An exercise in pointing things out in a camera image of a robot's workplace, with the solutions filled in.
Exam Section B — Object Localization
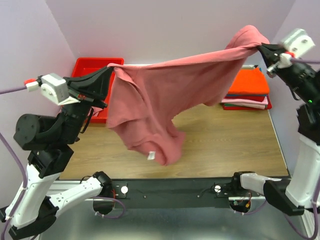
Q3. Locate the salmon pink t-shirt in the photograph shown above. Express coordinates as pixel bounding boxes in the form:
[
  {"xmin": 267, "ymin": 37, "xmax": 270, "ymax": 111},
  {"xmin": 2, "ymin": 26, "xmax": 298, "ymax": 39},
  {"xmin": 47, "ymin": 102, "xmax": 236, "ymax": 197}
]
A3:
[{"xmin": 107, "ymin": 25, "xmax": 268, "ymax": 166}]

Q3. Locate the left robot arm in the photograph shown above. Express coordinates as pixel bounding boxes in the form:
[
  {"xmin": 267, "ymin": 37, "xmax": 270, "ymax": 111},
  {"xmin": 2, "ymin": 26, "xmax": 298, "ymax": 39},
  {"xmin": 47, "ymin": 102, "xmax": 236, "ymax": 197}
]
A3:
[{"xmin": 0, "ymin": 66, "xmax": 115, "ymax": 240}]

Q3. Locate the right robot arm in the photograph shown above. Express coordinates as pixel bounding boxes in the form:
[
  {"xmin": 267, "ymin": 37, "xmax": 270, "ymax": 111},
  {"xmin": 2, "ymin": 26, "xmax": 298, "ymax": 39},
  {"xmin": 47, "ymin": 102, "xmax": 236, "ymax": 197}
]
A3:
[{"xmin": 229, "ymin": 43, "xmax": 320, "ymax": 216}]

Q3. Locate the red plastic bin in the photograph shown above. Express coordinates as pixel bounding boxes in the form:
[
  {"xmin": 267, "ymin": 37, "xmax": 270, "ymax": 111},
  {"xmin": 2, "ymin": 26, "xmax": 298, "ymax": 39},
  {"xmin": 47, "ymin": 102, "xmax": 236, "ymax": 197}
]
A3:
[{"xmin": 66, "ymin": 57, "xmax": 124, "ymax": 124}]

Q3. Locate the light pink folded t-shirt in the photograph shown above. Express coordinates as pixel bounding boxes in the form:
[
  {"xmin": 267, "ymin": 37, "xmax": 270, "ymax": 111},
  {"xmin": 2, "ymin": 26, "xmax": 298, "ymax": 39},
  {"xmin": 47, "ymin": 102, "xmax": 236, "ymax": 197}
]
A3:
[{"xmin": 221, "ymin": 96, "xmax": 269, "ymax": 110}]

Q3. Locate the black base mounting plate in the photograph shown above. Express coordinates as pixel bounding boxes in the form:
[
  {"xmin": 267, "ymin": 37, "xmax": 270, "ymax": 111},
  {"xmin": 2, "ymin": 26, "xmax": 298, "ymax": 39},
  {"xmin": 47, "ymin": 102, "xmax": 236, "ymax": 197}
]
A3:
[{"xmin": 112, "ymin": 177, "xmax": 259, "ymax": 209}]

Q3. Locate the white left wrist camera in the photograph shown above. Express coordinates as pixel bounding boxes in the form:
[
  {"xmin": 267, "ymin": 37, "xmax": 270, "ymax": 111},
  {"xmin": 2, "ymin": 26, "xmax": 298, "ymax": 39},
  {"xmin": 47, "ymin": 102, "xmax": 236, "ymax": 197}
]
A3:
[{"xmin": 24, "ymin": 73, "xmax": 80, "ymax": 106}]

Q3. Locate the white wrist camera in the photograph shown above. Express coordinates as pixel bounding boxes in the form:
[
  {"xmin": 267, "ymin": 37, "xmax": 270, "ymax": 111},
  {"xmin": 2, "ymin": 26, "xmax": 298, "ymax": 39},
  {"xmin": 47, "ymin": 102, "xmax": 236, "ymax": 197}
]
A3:
[
  {"xmin": 266, "ymin": 28, "xmax": 315, "ymax": 78},
  {"xmin": 24, "ymin": 73, "xmax": 80, "ymax": 106}
]

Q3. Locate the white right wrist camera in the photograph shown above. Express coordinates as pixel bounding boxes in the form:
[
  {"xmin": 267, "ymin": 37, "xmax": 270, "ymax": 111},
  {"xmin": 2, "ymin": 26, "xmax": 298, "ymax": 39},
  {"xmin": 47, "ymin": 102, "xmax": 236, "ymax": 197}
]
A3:
[{"xmin": 266, "ymin": 28, "xmax": 315, "ymax": 78}]

